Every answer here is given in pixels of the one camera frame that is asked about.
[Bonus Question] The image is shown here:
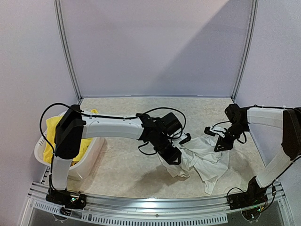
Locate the yellow garment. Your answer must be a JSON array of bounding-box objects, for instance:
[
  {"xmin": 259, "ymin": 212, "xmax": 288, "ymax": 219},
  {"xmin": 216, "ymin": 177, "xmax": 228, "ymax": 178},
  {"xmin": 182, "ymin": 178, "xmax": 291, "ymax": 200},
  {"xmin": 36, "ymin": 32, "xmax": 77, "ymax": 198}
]
[{"xmin": 42, "ymin": 116, "xmax": 103, "ymax": 167}]

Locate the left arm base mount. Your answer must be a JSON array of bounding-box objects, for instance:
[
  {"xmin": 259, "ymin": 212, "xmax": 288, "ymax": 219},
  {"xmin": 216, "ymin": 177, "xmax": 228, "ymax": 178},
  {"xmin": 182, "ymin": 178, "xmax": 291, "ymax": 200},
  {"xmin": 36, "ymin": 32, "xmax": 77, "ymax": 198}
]
[{"xmin": 46, "ymin": 188, "xmax": 87, "ymax": 210}]

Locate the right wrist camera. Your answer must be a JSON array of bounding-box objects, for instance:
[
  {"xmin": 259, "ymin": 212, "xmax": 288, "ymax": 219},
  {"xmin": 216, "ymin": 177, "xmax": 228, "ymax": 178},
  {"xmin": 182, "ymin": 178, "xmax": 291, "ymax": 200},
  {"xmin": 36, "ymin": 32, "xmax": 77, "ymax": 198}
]
[{"xmin": 204, "ymin": 126, "xmax": 226, "ymax": 137}]

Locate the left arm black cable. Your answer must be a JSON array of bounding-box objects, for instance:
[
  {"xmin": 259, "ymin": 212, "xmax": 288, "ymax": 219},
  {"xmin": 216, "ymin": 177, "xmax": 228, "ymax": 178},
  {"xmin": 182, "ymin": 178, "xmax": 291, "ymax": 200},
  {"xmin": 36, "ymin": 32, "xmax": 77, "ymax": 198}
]
[{"xmin": 39, "ymin": 102, "xmax": 83, "ymax": 156}]

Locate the front aluminium rail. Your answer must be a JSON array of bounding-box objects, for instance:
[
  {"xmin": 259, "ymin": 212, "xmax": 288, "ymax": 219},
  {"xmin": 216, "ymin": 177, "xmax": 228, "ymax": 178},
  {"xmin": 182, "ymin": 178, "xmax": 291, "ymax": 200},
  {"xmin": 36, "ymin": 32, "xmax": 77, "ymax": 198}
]
[{"xmin": 21, "ymin": 182, "xmax": 294, "ymax": 226}]

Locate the white plastic laundry basket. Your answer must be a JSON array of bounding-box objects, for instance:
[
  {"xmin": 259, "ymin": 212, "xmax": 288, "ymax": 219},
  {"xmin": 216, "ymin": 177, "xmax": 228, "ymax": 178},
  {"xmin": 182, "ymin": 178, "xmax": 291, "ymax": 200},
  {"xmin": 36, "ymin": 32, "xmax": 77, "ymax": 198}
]
[{"xmin": 34, "ymin": 114, "xmax": 104, "ymax": 181}]

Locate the white t-shirt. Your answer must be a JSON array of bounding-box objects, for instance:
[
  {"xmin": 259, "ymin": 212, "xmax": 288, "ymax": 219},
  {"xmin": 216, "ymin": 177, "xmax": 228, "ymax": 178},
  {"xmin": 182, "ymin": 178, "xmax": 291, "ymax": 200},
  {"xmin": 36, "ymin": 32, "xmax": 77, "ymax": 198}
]
[{"xmin": 159, "ymin": 135, "xmax": 229, "ymax": 195}]

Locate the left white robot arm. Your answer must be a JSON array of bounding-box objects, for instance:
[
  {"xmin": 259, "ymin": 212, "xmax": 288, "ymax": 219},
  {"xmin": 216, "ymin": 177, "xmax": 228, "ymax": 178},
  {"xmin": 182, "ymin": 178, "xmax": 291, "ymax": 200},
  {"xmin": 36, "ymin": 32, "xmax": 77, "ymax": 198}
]
[{"xmin": 49, "ymin": 105, "xmax": 183, "ymax": 204}]

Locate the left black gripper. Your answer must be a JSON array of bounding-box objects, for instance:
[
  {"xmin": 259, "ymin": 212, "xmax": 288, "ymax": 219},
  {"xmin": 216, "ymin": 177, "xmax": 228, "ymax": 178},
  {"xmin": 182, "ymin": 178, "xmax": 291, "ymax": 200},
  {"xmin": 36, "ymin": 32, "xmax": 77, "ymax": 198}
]
[{"xmin": 153, "ymin": 134, "xmax": 182, "ymax": 166}]

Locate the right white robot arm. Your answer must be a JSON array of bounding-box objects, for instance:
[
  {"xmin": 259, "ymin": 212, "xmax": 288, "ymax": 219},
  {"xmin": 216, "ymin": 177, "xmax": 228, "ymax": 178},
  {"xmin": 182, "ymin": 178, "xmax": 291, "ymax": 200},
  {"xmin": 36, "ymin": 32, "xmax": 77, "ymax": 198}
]
[{"xmin": 208, "ymin": 104, "xmax": 301, "ymax": 205}]

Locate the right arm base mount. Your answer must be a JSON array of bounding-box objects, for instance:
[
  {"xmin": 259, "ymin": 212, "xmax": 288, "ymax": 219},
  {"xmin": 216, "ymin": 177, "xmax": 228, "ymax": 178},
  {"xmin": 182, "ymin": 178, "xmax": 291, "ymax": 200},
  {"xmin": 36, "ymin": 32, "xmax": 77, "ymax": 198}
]
[{"xmin": 226, "ymin": 187, "xmax": 277, "ymax": 212}]

